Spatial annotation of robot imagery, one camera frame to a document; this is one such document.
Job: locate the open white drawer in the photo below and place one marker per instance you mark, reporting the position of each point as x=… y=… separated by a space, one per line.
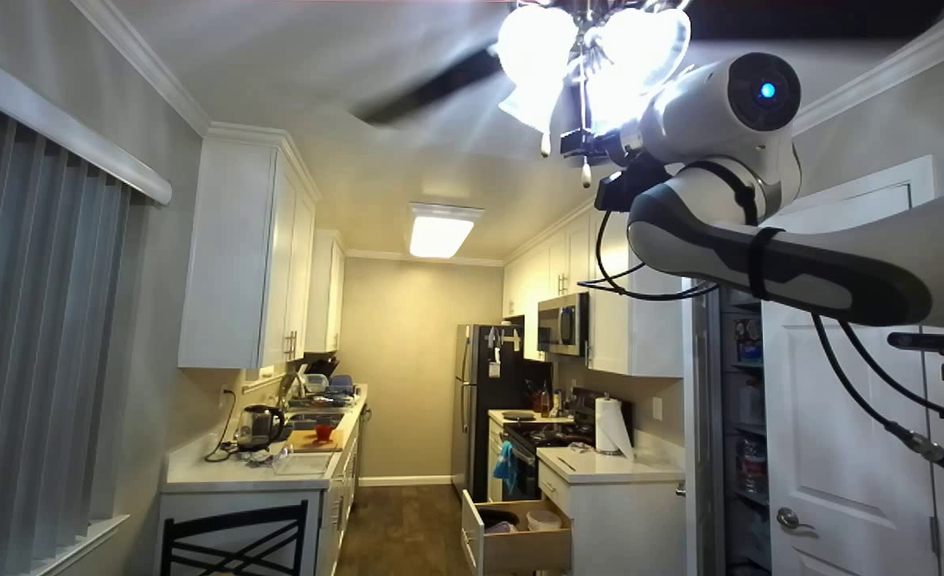
x=514 y=548

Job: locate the white panel door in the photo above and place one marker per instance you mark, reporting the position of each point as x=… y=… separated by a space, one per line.
x=856 y=491

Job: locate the rectangular ceiling panel light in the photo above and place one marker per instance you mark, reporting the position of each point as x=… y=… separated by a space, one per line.
x=439 y=236

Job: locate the long white kitchen counter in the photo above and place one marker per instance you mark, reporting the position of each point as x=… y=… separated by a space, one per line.
x=249 y=475

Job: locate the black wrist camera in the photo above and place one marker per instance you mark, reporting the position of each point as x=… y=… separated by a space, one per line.
x=633 y=180

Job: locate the pantry shelves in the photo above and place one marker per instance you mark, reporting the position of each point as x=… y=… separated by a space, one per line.
x=746 y=427

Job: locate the blue hanging towel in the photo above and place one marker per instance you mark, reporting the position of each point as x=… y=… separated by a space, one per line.
x=506 y=469

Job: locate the small white wall cabinet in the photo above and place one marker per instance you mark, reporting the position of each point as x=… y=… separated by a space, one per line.
x=328 y=293

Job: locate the white window sill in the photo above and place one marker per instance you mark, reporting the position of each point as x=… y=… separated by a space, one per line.
x=83 y=547

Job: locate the vertical window blinds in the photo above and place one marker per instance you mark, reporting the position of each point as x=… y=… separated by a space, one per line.
x=35 y=355

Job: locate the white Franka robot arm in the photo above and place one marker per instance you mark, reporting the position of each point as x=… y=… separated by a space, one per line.
x=706 y=107

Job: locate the kitchen stove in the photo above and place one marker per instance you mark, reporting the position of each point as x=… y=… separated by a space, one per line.
x=528 y=427

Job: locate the dark ceiling fan blade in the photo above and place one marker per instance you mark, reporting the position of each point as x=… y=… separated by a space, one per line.
x=811 y=19
x=439 y=84

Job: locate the white crown molding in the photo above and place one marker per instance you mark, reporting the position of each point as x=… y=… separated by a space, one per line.
x=146 y=64

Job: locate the electric kettle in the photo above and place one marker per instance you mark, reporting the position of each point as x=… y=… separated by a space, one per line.
x=260 y=427

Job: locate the white paper towel roll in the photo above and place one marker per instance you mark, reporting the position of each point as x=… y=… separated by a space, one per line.
x=614 y=427

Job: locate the white blind valance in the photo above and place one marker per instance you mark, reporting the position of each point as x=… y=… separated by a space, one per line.
x=56 y=132

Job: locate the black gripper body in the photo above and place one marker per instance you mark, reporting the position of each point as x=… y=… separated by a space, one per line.
x=621 y=143

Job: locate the black metal chair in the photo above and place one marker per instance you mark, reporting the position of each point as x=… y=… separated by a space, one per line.
x=238 y=517

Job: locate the white cabinets above microwave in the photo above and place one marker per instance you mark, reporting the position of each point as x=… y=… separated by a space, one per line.
x=633 y=330

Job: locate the short white kitchen counter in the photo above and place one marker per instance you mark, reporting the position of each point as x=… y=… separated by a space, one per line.
x=633 y=512

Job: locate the white wall outlet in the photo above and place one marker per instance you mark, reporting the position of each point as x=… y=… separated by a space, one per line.
x=659 y=407

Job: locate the large white wall cabinet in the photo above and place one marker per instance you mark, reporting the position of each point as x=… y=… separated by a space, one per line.
x=233 y=259

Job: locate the dark steel refrigerator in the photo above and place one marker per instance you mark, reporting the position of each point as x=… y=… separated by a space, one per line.
x=480 y=404

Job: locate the steel microwave oven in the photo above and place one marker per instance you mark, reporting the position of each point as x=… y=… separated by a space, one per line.
x=560 y=326

